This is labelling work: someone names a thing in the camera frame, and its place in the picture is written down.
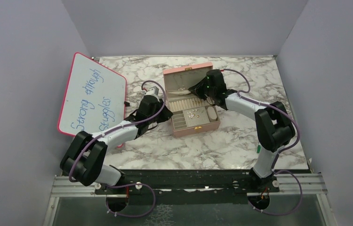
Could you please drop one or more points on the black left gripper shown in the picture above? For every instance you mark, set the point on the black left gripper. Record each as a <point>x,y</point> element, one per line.
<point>166,114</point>

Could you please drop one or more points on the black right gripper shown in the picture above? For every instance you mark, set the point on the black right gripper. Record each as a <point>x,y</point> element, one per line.
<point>196,90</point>

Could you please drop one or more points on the pink jewelry box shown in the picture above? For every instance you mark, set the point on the pink jewelry box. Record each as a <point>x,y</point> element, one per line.
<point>180,100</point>

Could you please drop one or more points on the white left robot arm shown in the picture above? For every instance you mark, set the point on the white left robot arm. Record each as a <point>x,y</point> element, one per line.
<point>84,159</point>

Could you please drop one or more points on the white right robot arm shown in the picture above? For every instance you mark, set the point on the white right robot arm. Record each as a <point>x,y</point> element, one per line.
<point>276,130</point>

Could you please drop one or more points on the white oval watch pillow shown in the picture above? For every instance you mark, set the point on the white oval watch pillow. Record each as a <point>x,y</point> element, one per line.
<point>212,115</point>

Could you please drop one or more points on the pink-framed whiteboard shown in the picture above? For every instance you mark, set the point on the pink-framed whiteboard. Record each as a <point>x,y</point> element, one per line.
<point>94,99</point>

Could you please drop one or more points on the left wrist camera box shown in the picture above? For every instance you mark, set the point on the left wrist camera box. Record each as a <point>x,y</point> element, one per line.
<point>153,91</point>

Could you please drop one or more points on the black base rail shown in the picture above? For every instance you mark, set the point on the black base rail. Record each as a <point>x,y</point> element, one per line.
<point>181,187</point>

